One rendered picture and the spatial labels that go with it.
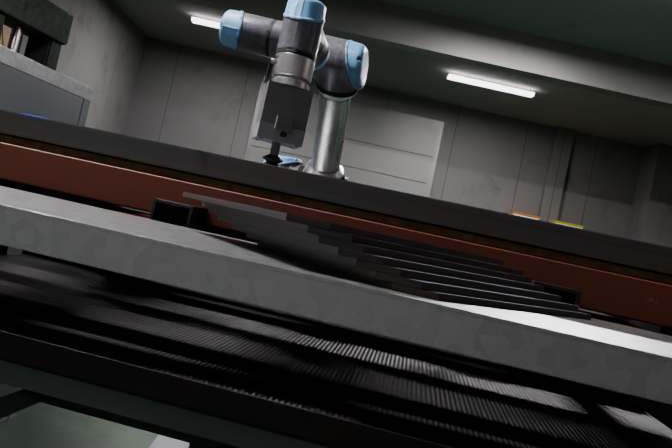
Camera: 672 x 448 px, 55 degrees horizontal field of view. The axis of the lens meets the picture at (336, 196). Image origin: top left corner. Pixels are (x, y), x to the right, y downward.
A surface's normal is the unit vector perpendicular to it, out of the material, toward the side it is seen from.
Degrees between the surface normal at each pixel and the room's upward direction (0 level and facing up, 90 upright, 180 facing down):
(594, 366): 90
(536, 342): 90
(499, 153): 90
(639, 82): 90
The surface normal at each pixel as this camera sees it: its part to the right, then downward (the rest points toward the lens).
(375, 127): 0.03, -0.04
